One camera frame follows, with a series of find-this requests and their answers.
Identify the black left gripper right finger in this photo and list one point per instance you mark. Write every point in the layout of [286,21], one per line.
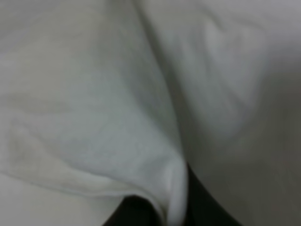
[202,208]

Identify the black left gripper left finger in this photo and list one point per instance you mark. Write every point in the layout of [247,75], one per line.
[134,211]

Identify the white short sleeve t-shirt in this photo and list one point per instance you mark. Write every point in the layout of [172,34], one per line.
[105,99]

